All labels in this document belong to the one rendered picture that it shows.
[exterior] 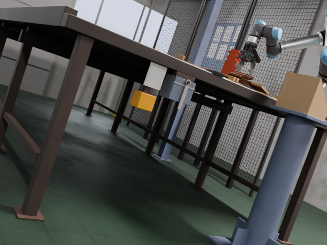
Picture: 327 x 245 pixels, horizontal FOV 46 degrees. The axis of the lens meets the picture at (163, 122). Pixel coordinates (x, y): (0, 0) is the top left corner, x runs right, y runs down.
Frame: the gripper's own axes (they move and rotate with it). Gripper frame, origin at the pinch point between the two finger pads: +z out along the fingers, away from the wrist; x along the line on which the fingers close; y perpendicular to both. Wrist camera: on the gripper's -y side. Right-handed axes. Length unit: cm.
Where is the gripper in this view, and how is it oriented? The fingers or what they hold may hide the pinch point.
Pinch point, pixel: (243, 74)
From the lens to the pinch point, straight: 261.3
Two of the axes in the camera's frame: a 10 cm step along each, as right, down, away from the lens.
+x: 6.3, 2.8, -7.3
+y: -7.1, -1.9, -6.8
